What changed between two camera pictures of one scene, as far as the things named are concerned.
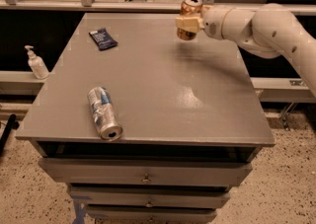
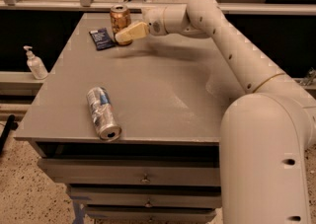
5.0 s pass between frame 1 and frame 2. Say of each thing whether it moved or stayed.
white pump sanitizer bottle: stayed
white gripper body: moved
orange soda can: moved
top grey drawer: stayed
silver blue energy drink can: stayed
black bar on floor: stayed
